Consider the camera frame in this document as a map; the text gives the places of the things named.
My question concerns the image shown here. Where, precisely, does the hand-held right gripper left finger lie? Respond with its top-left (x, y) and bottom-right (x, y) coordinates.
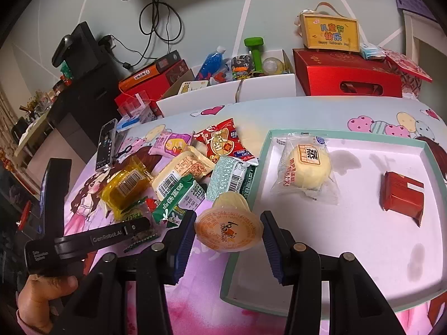
top-left (52, 211), bottom-right (198, 335)

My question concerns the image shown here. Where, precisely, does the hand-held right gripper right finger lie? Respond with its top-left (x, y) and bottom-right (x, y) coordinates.
top-left (260, 210), bottom-right (402, 335)

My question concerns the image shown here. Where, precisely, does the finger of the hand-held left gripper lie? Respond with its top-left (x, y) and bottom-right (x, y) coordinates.
top-left (127, 225), bottom-right (158, 248)

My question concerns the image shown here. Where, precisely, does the small green red packet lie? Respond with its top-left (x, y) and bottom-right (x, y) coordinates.
top-left (112, 197), bottom-right (162, 252)

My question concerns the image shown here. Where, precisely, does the green biscuit packet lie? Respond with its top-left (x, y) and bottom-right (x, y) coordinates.
top-left (152, 174), bottom-right (198, 230)

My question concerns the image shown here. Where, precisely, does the orange jelly cup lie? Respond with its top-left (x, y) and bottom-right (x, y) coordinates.
top-left (194, 192), bottom-right (265, 252)

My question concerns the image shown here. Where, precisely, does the yellow transparent snack packet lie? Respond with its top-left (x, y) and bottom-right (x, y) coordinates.
top-left (98, 157), bottom-right (153, 217)

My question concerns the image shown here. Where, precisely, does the cream biscuit packet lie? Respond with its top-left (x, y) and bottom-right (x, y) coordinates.
top-left (152, 147), bottom-right (216, 202)

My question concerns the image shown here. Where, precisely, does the teal-rimmed white tray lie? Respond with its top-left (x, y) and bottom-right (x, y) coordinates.
top-left (220, 129), bottom-right (447, 322)

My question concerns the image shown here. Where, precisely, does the pale teal snack packet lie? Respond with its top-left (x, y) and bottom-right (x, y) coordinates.
top-left (206, 155), bottom-right (258, 202)

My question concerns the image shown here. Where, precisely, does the person's left forearm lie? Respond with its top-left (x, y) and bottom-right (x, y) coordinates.
top-left (16, 312), bottom-right (47, 335)

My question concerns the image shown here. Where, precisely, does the person's left hand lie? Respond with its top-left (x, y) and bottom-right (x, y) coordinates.
top-left (17, 274), bottom-right (79, 334)

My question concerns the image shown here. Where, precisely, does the smartphone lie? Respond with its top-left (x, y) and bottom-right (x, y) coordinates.
top-left (95, 119), bottom-right (118, 173)

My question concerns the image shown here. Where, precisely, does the steamed cake in clear packet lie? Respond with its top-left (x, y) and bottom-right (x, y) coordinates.
top-left (270, 133), bottom-right (341, 200)

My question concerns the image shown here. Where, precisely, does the pink snack packet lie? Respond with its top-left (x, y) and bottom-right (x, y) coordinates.
top-left (148, 131), bottom-right (193, 158)

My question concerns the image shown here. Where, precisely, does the blue white packet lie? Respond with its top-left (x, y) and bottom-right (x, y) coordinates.
top-left (117, 117), bottom-right (141, 133)

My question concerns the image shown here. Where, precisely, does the red peanut snack packet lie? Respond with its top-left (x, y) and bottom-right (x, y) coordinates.
top-left (192, 119), bottom-right (260, 165)

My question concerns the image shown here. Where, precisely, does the clear plastic case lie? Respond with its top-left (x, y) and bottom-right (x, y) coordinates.
top-left (117, 91), bottom-right (155, 120)

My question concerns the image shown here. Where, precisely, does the flat red box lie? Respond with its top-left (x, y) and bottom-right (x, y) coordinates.
top-left (115, 87), bottom-right (165, 118)

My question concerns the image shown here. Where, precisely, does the small red foil packet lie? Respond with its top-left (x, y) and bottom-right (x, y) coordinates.
top-left (380, 171), bottom-right (425, 227)

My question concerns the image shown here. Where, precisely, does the cartoon printed sheet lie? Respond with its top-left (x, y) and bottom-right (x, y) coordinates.
top-left (59, 96), bottom-right (447, 335)

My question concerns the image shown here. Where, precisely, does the white printed card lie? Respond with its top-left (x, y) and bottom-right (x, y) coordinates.
top-left (177, 80), bottom-right (209, 95)

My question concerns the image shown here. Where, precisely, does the white storage box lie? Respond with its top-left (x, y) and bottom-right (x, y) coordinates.
top-left (155, 49), bottom-right (297, 116)

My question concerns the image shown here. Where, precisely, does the orange and black box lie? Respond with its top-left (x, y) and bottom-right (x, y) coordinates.
top-left (119, 51), bottom-right (190, 94)

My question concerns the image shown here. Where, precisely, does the large red gift box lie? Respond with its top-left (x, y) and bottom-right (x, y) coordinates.
top-left (293, 49), bottom-right (404, 97)

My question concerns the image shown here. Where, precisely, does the blue plastic bottle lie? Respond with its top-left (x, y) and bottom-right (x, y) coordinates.
top-left (196, 45), bottom-right (226, 81)

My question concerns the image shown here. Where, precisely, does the black multicoloured pack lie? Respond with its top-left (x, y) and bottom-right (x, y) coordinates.
top-left (230, 55), bottom-right (254, 77)

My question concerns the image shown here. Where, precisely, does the green dumbbell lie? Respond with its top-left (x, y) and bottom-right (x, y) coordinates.
top-left (244, 37), bottom-right (265, 76)

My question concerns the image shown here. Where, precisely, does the teal tissue pack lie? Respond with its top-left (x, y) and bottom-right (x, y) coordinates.
top-left (360, 43), bottom-right (387, 60)

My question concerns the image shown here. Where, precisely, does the red patterned bag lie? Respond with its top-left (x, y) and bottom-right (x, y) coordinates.
top-left (382, 49), bottom-right (434, 83)

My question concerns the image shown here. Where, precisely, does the thin braided cord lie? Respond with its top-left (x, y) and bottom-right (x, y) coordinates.
top-left (235, 73), bottom-right (246, 104)

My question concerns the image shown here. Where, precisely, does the black cable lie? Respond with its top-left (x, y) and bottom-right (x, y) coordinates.
top-left (99, 0), bottom-right (184, 70)

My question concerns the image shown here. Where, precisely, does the yellow gift box with handle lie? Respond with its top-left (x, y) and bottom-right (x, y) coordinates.
top-left (296, 2), bottom-right (360, 53)

